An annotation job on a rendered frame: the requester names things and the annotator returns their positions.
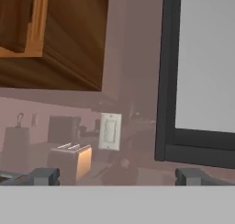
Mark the white wall switch plate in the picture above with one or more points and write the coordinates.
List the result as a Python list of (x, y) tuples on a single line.
[(109, 131)]

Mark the brown wooden cabinet door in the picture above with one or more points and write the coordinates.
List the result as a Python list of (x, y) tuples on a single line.
[(18, 19)]

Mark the brown wooden wall cabinet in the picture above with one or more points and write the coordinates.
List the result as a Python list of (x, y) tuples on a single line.
[(73, 47)]

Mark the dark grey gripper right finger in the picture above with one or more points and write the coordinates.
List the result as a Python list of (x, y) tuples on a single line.
[(192, 176)]

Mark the small white wall outlet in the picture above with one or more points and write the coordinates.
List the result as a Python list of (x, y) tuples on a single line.
[(34, 119)]

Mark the dark coffee machine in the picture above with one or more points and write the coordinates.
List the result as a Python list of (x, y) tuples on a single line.
[(62, 129)]

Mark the silver toaster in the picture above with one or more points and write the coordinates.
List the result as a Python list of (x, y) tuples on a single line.
[(72, 161)]

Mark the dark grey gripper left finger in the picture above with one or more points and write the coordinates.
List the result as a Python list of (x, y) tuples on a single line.
[(42, 176)]

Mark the black framed grey window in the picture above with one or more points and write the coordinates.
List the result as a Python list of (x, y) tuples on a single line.
[(199, 77)]

